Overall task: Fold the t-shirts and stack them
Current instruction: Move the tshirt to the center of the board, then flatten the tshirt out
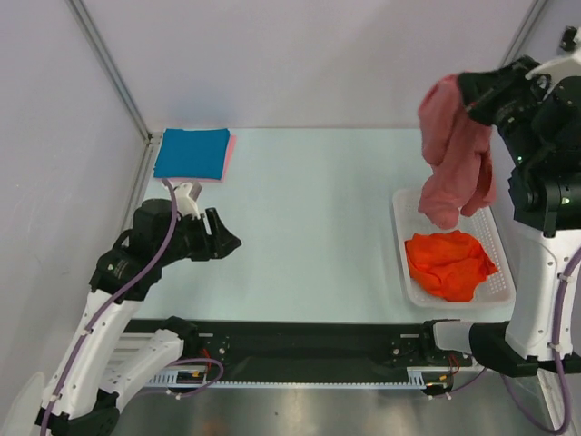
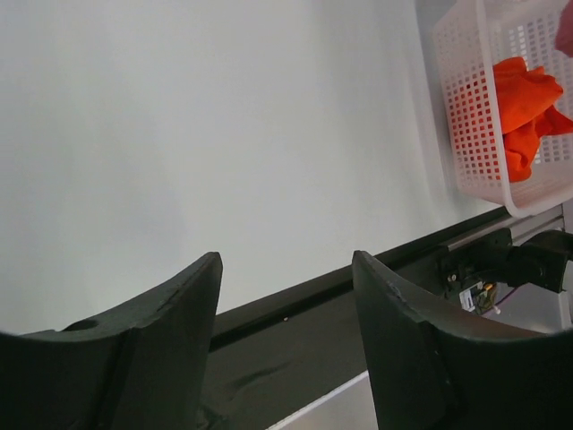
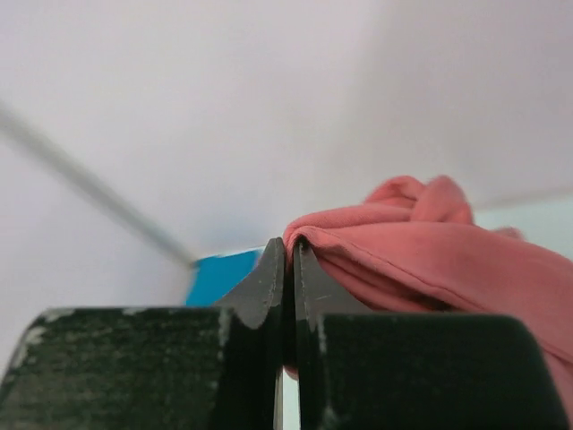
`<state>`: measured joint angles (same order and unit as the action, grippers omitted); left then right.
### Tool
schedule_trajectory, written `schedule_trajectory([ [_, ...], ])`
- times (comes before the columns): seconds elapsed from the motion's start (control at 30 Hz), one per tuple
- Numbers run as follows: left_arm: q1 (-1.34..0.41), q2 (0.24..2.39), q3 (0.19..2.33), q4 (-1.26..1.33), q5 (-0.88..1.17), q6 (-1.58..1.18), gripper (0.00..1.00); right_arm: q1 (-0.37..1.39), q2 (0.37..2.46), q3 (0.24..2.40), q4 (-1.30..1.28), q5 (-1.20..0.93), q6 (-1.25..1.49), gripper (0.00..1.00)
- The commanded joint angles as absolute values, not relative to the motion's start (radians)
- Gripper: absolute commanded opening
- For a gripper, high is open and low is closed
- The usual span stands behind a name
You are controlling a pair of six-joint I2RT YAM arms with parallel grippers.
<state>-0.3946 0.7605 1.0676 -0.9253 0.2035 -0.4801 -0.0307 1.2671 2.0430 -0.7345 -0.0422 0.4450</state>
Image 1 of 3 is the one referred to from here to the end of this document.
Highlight left aluminium frame post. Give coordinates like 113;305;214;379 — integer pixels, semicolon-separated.
64;0;152;144

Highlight white cable duct strip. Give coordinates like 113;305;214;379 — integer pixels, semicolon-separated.
144;365;482;391

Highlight salmon pink t shirt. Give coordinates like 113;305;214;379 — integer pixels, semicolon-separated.
418;74;497;230

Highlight white round object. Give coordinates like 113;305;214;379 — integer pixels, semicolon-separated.
1;372;45;436

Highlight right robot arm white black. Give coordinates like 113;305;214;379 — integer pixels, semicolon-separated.
418;56;580;378

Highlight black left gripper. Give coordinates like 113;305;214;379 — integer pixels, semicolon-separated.
156;207;241;266

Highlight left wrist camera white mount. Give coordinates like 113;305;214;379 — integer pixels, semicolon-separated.
173;181;202;219

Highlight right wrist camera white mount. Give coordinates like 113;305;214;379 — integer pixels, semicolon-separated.
526;26;580;84

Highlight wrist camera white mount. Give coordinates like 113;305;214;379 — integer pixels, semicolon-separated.
173;181;202;219
526;26;580;84

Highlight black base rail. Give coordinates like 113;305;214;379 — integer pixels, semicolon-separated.
122;319;514;383

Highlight white plastic basket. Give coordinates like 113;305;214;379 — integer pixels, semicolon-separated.
392;189;516;310

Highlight folded blue t shirt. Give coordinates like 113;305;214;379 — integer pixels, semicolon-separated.
153;127;232;183

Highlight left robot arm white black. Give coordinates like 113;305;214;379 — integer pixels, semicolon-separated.
35;199;241;435

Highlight folded light pink t shirt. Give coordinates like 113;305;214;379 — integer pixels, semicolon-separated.
158;134;238;185

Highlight right aluminium frame post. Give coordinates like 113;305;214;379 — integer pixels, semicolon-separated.
499;0;549;67

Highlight aluminium frame post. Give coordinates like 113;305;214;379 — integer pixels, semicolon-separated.
499;0;549;67
64;0;152;144

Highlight orange t shirt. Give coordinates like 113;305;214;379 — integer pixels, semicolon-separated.
404;230;498;302

